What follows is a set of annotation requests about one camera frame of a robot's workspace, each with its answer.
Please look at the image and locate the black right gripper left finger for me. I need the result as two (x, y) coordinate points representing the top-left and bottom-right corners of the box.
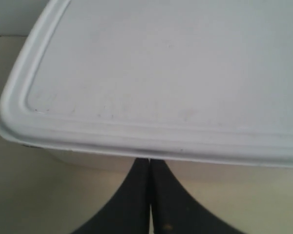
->
(73, 158), (150, 234)

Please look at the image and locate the white lidded plastic container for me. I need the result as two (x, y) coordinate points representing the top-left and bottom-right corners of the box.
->
(0, 0), (293, 167)

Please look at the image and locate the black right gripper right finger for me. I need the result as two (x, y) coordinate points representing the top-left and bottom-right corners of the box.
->
(150, 159), (241, 234)

